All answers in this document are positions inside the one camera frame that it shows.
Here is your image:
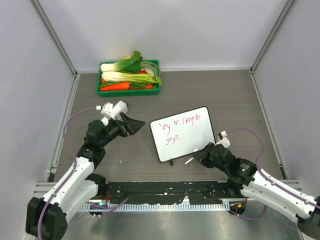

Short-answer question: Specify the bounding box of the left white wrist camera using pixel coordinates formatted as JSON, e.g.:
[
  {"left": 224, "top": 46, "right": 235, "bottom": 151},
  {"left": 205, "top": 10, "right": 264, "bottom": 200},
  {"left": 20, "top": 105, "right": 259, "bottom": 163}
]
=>
[{"left": 95, "top": 102, "right": 116, "bottom": 120}]

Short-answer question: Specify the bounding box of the upper bok choy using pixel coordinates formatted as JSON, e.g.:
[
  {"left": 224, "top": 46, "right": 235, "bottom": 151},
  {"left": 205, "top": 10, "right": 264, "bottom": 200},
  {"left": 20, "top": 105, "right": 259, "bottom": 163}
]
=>
[{"left": 100, "top": 50, "right": 143, "bottom": 73}]

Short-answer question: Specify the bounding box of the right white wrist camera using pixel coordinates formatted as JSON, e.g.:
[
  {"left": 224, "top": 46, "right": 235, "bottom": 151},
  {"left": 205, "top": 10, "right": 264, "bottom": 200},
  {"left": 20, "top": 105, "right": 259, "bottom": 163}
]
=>
[{"left": 214, "top": 131, "right": 231, "bottom": 148}]

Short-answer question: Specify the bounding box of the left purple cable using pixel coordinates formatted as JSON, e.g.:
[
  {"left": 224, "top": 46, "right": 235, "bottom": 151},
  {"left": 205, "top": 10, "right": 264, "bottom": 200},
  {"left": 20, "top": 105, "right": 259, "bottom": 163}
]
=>
[{"left": 37, "top": 106, "right": 100, "bottom": 240}]

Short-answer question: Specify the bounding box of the bok choy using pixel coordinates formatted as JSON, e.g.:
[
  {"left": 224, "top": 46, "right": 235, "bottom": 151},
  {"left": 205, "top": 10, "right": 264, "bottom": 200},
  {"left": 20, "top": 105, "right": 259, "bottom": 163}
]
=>
[
  {"left": 101, "top": 71, "right": 163, "bottom": 85},
  {"left": 100, "top": 50, "right": 143, "bottom": 73}
]

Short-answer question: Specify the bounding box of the white plastic bottle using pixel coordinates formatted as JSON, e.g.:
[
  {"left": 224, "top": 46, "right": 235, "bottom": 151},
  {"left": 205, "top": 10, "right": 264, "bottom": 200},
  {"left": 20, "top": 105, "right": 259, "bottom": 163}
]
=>
[{"left": 112, "top": 100, "right": 128, "bottom": 121}]

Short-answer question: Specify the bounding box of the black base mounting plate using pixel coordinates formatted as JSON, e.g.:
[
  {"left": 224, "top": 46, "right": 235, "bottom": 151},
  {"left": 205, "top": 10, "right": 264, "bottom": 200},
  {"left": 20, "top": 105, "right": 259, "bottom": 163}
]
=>
[{"left": 107, "top": 181, "right": 244, "bottom": 205}]

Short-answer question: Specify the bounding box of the green plastic tray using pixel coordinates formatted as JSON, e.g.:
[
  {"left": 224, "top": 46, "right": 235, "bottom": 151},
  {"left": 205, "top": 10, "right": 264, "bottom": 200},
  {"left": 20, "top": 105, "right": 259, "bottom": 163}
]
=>
[{"left": 96, "top": 71, "right": 162, "bottom": 98}]

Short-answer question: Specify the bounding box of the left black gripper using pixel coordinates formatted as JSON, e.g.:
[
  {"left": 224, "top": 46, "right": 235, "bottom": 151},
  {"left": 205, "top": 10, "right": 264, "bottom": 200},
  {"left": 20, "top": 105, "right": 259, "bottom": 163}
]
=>
[{"left": 99, "top": 112, "right": 145, "bottom": 148}]

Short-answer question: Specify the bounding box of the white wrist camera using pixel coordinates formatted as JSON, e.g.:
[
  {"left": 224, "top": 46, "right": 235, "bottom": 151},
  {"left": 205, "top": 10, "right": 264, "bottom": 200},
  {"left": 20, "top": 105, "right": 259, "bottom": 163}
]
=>
[
  {"left": 95, "top": 102, "right": 116, "bottom": 120},
  {"left": 214, "top": 131, "right": 231, "bottom": 148}
]

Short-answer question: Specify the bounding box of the small whiteboard with black frame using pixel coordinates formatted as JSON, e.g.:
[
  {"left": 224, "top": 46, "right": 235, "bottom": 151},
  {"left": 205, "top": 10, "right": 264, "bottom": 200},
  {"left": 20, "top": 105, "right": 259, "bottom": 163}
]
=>
[{"left": 149, "top": 106, "right": 216, "bottom": 163}]

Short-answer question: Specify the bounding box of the green long beans bundle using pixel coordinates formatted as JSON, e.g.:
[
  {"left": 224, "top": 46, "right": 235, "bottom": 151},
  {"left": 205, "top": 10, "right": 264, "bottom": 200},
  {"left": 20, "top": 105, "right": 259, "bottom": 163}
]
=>
[{"left": 140, "top": 61, "right": 161, "bottom": 77}]

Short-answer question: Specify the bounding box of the purple cable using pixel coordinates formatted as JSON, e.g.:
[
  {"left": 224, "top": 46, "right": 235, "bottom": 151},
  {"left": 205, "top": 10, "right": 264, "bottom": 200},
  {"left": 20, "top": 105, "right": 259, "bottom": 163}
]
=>
[
  {"left": 37, "top": 106, "right": 100, "bottom": 240},
  {"left": 224, "top": 128, "right": 320, "bottom": 221}
]

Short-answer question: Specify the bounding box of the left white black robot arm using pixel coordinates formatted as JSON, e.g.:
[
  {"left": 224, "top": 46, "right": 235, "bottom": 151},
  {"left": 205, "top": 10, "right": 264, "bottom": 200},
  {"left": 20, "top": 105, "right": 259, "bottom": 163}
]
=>
[{"left": 25, "top": 112, "right": 146, "bottom": 240}]

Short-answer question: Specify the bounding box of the white slotted cable duct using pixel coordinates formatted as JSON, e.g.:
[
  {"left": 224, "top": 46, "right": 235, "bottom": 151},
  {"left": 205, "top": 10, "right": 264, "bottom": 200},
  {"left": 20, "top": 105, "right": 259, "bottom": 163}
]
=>
[{"left": 82, "top": 201, "right": 230, "bottom": 212}]

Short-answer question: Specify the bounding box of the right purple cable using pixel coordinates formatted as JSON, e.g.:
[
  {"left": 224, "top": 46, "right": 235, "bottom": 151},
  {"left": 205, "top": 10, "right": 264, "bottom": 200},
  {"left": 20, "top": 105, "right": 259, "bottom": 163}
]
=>
[{"left": 224, "top": 128, "right": 320, "bottom": 221}]

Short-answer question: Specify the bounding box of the lower bok choy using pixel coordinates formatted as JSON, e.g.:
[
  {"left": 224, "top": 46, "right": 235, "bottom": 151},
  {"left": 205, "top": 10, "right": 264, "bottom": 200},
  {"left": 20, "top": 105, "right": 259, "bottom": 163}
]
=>
[{"left": 101, "top": 71, "right": 163, "bottom": 85}]

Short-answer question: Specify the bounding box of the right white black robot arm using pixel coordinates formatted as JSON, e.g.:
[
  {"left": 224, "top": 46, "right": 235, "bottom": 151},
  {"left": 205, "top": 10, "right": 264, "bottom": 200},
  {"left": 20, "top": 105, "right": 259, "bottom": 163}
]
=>
[{"left": 192, "top": 143, "right": 320, "bottom": 240}]

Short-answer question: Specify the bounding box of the large orange carrot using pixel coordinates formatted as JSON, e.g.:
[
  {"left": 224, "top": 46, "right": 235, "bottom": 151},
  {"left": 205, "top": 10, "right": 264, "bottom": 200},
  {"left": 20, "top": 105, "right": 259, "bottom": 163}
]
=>
[{"left": 100, "top": 82, "right": 130, "bottom": 92}]

